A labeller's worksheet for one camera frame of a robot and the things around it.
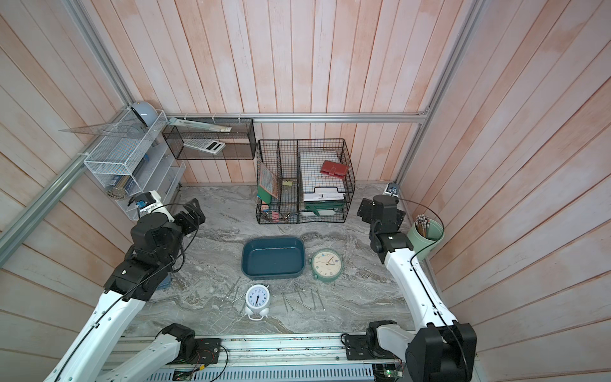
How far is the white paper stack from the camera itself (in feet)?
3.05

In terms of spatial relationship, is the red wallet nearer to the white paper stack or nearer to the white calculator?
the white paper stack

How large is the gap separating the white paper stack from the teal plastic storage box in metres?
0.20

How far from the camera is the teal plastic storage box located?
897 mm
